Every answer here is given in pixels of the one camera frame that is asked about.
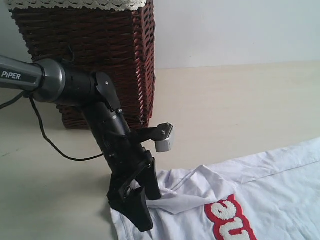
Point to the white t-shirt red lettering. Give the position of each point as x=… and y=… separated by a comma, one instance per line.
x=272, y=195

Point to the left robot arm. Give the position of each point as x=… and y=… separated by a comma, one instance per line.
x=50, y=81

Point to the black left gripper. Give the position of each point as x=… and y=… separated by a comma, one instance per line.
x=133, y=178

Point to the brown wicker basket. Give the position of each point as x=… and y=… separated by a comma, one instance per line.
x=119, y=43

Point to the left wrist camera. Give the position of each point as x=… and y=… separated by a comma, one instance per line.
x=162, y=136

